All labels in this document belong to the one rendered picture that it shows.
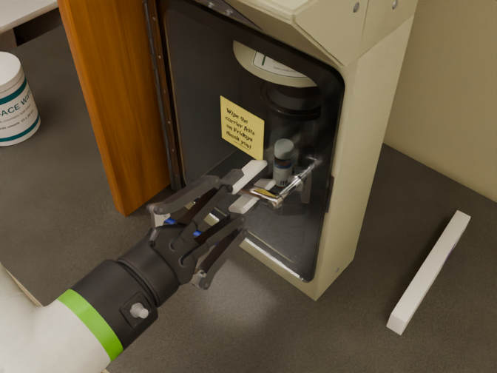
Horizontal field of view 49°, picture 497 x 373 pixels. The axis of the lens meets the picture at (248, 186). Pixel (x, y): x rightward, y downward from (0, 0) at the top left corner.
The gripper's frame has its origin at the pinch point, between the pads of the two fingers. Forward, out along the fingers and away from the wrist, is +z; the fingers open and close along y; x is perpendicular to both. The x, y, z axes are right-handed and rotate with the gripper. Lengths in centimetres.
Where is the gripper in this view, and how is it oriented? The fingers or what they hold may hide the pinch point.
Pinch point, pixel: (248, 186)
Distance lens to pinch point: 73.3
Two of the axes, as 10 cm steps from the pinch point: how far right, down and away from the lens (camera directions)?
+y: -4.2, -8.2, -3.9
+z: 6.5, -5.7, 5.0
